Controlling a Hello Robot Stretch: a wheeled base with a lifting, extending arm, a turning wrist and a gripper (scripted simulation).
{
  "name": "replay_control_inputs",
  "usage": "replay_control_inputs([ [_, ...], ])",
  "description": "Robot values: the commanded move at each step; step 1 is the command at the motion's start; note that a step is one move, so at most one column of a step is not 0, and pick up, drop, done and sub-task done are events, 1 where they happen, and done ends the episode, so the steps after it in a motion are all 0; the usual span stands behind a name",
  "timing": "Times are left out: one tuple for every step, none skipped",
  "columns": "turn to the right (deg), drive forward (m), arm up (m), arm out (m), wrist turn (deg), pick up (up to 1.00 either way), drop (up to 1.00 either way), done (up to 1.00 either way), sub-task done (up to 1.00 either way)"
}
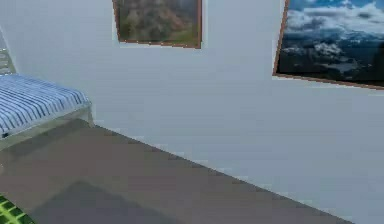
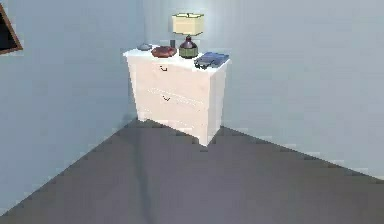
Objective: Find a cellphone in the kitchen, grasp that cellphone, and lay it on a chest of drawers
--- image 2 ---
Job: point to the white chest of drawers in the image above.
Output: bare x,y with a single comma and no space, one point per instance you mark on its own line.
176,96

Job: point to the brown round bowl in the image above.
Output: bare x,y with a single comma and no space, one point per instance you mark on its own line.
163,51

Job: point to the small dark grey cup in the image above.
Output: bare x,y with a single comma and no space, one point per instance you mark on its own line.
172,43

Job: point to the table lamp with cream shade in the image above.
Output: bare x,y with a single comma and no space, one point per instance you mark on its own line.
188,36

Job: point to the grey small dish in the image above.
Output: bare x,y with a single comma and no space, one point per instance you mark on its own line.
144,47

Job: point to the brown framed picture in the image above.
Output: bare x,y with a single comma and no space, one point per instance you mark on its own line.
6,36

